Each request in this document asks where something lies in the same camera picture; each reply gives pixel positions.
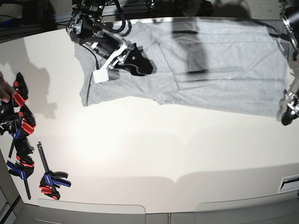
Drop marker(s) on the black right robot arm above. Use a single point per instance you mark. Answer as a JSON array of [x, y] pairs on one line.
[[86, 29]]

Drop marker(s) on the grey T-shirt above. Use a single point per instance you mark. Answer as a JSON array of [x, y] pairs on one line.
[[218, 65]]

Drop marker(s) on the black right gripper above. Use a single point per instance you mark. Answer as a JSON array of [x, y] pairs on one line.
[[104, 44]]

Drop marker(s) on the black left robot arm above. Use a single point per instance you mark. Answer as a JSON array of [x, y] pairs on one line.
[[289, 14]]

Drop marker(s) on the blue red bar clamp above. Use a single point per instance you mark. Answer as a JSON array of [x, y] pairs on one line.
[[51, 181], [23, 168], [20, 94], [19, 124]]

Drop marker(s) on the aluminium rail frame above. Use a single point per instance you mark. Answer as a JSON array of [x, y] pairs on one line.
[[31, 23]]

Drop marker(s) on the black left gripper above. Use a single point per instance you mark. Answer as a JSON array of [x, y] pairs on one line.
[[292, 107]]

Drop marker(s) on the blue red bar clamp top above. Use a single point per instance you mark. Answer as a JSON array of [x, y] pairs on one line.
[[20, 94]]

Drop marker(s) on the blue red bar clamp right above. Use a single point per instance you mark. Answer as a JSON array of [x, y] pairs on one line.
[[51, 181]]

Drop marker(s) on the white label plate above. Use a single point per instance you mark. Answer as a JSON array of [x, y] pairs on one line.
[[289, 184]]

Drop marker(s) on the person hand at edge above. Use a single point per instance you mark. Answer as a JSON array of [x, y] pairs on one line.
[[6, 91]]

